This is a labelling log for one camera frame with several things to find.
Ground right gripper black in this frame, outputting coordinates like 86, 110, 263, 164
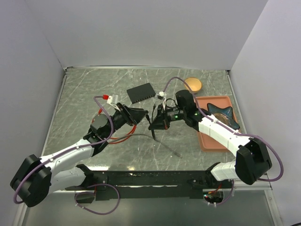
149, 103, 186, 130

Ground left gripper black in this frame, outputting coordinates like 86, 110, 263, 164
103, 102, 148, 138

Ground black network switch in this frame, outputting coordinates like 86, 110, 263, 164
127, 82, 156, 104

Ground red ethernet cable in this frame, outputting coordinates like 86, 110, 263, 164
91, 107, 137, 145

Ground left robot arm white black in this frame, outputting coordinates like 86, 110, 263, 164
10, 103, 148, 207

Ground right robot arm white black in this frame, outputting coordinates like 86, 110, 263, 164
149, 90, 272, 188

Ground yellow ceramic bowl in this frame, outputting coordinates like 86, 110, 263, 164
184, 77, 203, 93

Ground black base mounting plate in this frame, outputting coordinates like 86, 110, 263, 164
67, 170, 232, 201

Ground blue star-shaped dish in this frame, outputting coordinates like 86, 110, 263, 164
207, 103, 240, 130

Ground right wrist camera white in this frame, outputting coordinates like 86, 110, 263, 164
156, 91, 167, 103

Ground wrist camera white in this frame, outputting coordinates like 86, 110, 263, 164
103, 94, 119, 110
156, 91, 167, 103

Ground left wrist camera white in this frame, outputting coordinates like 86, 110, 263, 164
103, 94, 119, 110

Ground grey ethernet cable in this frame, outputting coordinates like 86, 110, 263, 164
110, 133, 183, 158

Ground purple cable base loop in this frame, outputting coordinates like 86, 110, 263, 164
74, 183, 120, 216

